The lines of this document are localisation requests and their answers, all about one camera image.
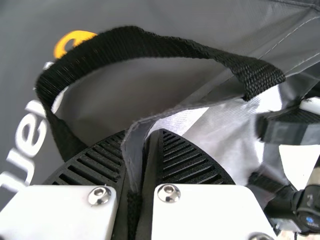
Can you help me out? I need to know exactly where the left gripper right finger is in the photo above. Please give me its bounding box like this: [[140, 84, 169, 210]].
[[134, 128, 279, 240]]

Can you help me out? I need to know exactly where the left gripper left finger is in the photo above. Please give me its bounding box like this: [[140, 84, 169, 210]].
[[0, 129, 129, 240]]

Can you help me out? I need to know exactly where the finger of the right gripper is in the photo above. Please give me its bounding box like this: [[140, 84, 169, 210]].
[[257, 98, 320, 146]]

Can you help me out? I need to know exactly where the dark grey bag with straps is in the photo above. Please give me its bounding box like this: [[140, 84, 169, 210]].
[[0, 0, 320, 240]]

